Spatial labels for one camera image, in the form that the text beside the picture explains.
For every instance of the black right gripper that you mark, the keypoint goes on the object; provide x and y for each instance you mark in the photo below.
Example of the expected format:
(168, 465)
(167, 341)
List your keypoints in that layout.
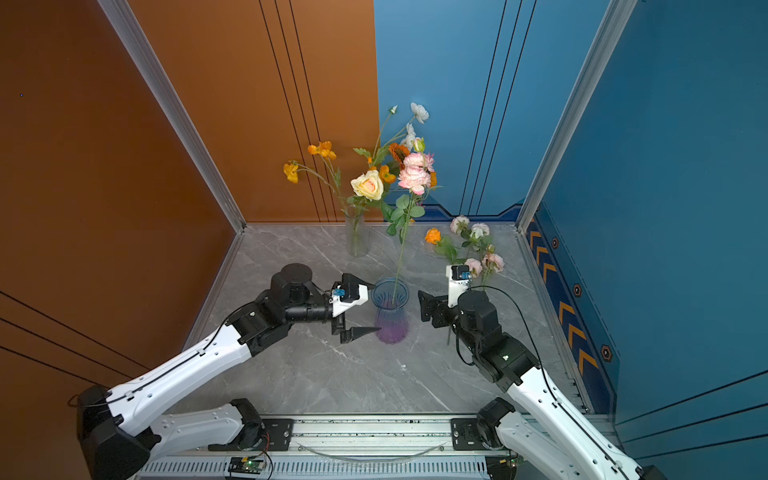
(441, 307)

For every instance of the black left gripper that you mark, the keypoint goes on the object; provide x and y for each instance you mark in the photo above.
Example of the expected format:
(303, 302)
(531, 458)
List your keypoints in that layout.
(352, 333)

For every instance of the purple glass vase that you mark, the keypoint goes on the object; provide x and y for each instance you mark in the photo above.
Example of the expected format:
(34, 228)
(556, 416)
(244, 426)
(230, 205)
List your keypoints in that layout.
(390, 297)

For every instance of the clear ribbed glass vase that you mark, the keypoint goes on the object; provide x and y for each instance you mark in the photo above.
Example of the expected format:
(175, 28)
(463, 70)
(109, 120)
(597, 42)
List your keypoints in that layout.
(357, 234)

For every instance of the cream white rose stem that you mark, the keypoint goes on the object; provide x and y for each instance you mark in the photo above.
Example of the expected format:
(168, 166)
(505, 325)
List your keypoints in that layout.
(368, 192)

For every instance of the bright pink rose stem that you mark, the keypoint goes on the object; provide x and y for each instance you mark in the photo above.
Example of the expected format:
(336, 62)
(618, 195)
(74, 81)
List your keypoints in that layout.
(415, 181)

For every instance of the orange gerbera flower stem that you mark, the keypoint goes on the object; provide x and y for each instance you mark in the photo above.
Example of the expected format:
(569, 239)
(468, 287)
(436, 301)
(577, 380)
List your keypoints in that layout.
(398, 152)

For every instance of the orange poppy flower stem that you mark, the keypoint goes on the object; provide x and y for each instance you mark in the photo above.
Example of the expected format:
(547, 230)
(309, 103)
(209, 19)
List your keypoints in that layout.
(329, 175)

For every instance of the white ranunculus flower stem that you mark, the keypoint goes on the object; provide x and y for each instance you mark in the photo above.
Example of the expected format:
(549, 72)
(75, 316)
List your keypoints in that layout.
(405, 135)

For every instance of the single orange ranunculus stem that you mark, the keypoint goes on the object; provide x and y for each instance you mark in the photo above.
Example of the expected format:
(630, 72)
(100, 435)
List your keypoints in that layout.
(444, 246)

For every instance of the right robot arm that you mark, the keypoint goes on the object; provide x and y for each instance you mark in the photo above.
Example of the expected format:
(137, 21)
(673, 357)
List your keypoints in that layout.
(532, 418)

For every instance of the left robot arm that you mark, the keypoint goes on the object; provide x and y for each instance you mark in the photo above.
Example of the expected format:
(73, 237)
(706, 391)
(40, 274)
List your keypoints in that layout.
(121, 429)

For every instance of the pink rose flower stem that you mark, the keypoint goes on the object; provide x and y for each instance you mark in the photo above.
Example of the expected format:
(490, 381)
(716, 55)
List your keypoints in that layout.
(480, 252)

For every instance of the green circuit board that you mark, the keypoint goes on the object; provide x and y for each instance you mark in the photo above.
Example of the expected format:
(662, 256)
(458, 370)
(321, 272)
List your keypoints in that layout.
(248, 465)

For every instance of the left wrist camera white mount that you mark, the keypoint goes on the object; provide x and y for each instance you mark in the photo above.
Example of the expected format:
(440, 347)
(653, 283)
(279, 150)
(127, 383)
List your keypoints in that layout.
(346, 296)

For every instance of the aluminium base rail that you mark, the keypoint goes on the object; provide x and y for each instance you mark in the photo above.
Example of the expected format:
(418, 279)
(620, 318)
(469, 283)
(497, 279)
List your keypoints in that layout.
(430, 446)

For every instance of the aluminium corner post right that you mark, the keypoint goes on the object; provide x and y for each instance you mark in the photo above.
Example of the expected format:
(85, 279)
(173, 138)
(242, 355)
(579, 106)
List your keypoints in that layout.
(610, 30)

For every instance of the aluminium corner post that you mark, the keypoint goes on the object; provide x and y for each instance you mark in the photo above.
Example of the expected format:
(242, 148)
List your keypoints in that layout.
(126, 25)
(610, 30)

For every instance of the aluminium corner post left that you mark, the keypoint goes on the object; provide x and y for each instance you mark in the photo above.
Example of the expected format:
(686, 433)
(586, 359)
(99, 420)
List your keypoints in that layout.
(126, 25)

